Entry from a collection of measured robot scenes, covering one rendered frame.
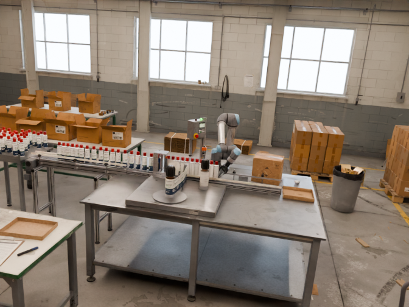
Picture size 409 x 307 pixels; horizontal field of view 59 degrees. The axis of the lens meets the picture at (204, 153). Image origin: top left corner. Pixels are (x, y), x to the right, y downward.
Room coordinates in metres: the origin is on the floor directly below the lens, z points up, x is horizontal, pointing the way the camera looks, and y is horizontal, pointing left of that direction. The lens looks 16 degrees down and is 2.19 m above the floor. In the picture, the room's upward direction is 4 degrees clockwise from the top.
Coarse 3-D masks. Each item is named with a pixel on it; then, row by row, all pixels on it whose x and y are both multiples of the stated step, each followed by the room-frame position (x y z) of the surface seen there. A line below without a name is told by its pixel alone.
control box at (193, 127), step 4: (188, 120) 3.67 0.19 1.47; (192, 120) 3.68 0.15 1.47; (188, 124) 3.66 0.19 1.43; (192, 124) 3.62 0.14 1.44; (196, 124) 3.63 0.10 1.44; (188, 128) 3.66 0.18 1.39; (192, 128) 3.62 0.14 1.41; (196, 128) 3.63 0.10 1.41; (200, 128) 3.67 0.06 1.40; (204, 128) 3.71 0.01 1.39; (188, 132) 3.66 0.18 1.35; (192, 132) 3.61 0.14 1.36; (196, 132) 3.63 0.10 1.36; (204, 132) 3.72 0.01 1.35; (188, 136) 3.66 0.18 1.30; (192, 136) 3.61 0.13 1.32; (200, 136) 3.68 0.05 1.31
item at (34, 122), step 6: (36, 108) 5.47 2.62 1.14; (36, 114) 5.44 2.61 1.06; (42, 114) 5.44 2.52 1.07; (18, 120) 5.14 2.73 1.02; (24, 120) 5.14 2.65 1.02; (30, 120) 5.44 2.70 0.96; (36, 120) 5.43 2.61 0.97; (42, 120) 5.42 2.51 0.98; (24, 126) 5.17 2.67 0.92; (30, 126) 5.16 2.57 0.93; (36, 126) 5.15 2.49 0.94; (42, 126) 5.15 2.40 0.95; (36, 132) 5.16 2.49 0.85
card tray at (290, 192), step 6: (288, 186) 3.56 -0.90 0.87; (282, 192) 3.46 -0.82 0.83; (288, 192) 3.46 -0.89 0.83; (294, 192) 3.47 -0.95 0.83; (300, 192) 3.49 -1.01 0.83; (306, 192) 3.50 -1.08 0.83; (312, 192) 3.45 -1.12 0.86; (288, 198) 3.31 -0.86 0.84; (294, 198) 3.30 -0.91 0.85; (300, 198) 3.29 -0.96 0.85; (306, 198) 3.28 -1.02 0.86; (312, 198) 3.36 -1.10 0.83
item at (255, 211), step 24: (96, 192) 3.14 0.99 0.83; (120, 192) 3.18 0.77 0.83; (240, 192) 3.38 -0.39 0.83; (168, 216) 2.78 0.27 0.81; (192, 216) 2.78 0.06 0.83; (216, 216) 2.81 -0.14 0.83; (240, 216) 2.84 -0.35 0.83; (264, 216) 2.87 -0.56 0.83; (288, 216) 2.91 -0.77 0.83; (312, 216) 2.94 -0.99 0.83
